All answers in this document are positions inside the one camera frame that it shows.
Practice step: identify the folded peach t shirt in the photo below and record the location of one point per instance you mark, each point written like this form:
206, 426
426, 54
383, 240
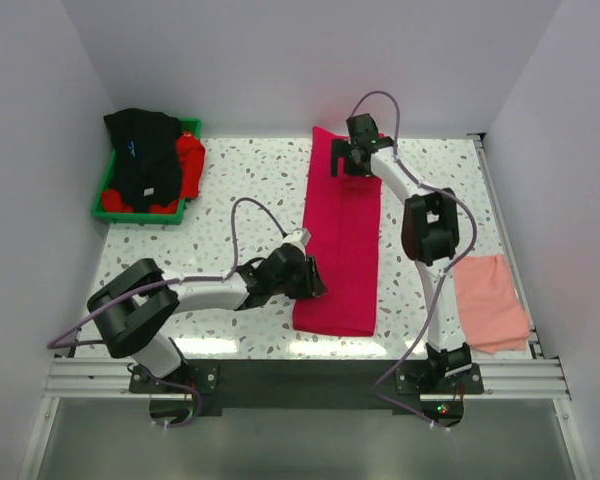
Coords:
491, 314

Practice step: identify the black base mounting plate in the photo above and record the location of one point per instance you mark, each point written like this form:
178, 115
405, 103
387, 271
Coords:
211, 387

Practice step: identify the magenta t shirt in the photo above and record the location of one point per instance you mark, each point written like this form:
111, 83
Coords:
342, 215

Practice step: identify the aluminium table frame rail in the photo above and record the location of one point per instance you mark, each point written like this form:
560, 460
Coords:
536, 377

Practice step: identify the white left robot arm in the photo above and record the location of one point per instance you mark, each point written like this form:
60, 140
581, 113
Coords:
130, 311

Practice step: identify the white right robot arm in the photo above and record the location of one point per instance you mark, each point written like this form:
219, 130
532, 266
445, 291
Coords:
430, 235

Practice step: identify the red t shirt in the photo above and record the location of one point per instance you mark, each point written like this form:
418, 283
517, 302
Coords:
191, 154

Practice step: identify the green plastic bin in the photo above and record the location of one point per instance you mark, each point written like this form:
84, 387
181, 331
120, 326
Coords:
188, 124

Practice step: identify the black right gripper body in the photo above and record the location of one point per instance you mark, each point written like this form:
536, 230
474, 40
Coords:
345, 148

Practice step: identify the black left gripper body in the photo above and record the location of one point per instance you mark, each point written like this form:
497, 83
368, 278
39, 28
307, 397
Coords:
301, 285

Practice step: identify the black t shirt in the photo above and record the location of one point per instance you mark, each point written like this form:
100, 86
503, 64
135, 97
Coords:
146, 170

